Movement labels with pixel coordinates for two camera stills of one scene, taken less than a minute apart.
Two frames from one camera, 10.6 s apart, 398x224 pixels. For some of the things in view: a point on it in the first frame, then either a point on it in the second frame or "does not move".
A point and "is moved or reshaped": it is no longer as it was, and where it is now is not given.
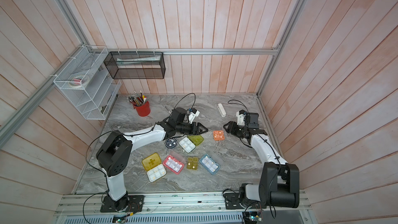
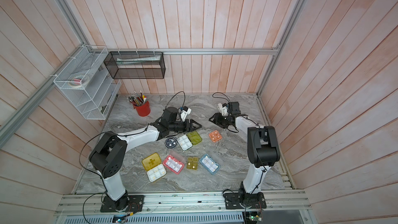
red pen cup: x=143 y=108 does not move
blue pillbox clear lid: x=209 y=164 does not move
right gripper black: x=233 y=125 to x=217 y=120
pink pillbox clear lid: x=173 y=164 does not move
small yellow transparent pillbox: x=192 y=163 does not move
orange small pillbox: x=218 y=135 is moved or reshaped
